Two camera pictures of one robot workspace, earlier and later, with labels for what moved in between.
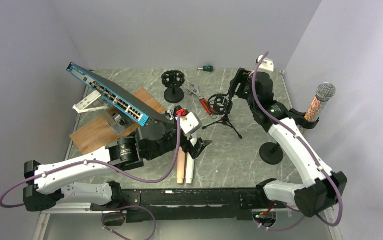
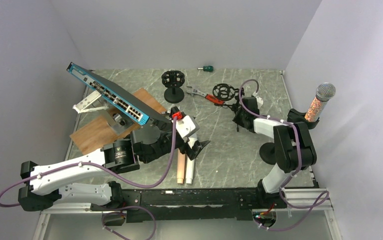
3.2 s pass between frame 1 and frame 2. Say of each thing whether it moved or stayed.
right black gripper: moved
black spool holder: stayed
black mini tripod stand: moved
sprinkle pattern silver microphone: stayed
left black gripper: stayed
